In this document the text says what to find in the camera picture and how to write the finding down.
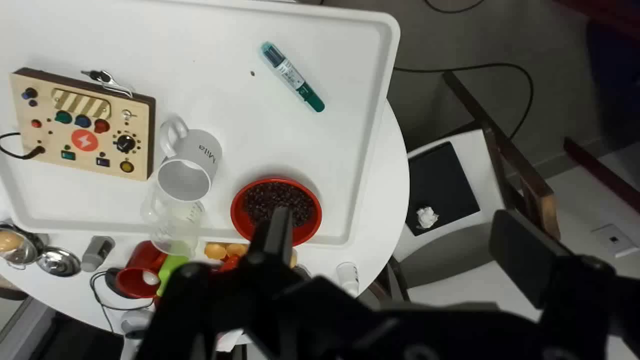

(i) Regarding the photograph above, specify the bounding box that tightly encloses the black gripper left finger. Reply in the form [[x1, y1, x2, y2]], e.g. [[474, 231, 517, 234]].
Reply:
[[245, 206, 300, 270]]

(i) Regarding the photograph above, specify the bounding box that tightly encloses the black busy board cable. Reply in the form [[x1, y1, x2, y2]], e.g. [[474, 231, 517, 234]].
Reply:
[[0, 129, 48, 161]]

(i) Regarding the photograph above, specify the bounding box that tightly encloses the large red bowl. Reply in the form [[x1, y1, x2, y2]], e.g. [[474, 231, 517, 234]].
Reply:
[[227, 173, 325, 247]]

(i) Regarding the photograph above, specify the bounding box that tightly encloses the dark beans heap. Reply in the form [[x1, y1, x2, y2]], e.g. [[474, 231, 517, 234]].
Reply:
[[239, 181, 317, 231]]

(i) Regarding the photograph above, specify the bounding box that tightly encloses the clear plastic cup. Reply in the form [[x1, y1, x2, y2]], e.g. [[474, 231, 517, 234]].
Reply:
[[137, 185, 207, 258]]

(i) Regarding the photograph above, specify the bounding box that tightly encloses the black square pad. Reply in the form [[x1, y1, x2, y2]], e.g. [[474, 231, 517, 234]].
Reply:
[[406, 139, 481, 237]]

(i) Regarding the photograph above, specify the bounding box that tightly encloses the white ceramic mug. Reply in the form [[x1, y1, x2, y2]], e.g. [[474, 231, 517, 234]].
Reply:
[[155, 114, 223, 202]]

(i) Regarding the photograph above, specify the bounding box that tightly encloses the thin black table cable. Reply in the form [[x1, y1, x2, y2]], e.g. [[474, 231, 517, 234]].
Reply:
[[88, 266, 155, 316]]

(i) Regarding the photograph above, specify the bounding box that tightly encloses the metal key black head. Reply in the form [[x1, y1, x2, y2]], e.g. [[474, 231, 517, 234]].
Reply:
[[79, 68, 136, 100]]

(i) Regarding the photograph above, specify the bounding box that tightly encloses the white platform base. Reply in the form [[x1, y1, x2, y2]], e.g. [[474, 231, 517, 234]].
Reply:
[[396, 128, 515, 276]]

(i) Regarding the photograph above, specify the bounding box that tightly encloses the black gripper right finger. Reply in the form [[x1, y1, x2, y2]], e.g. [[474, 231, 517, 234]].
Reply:
[[488, 208, 575, 310]]

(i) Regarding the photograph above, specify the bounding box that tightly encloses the wooden plank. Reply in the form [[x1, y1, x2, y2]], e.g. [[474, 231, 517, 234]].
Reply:
[[442, 68, 560, 240]]

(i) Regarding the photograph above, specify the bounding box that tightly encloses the small grey block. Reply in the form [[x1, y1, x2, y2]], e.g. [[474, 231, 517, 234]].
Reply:
[[79, 234, 116, 274]]

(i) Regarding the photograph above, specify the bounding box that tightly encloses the white plastic tray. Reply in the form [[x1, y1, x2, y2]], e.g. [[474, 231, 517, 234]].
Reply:
[[0, 0, 402, 245]]

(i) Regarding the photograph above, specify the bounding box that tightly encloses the black floor cable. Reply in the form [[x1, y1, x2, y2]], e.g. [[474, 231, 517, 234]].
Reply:
[[391, 59, 536, 143]]

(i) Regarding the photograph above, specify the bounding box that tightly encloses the white floor outlet plate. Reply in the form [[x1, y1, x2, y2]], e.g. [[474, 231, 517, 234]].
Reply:
[[587, 221, 640, 260]]

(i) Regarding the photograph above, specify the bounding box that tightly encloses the small white plastic piece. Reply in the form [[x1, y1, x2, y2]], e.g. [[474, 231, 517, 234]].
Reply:
[[414, 206, 439, 229]]

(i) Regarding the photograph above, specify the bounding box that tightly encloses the orange toy fruit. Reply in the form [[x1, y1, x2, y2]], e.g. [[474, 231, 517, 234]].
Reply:
[[223, 242, 249, 262]]

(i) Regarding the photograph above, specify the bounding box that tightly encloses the dark red furniture bar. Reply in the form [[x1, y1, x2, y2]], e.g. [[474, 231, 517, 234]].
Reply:
[[562, 136, 640, 215]]

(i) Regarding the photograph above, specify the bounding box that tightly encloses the yellow toy fruit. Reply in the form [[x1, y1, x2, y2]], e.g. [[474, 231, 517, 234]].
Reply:
[[201, 240, 227, 262]]

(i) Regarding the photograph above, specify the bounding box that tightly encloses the green marker pen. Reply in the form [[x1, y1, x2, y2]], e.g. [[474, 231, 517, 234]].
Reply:
[[257, 40, 328, 114]]

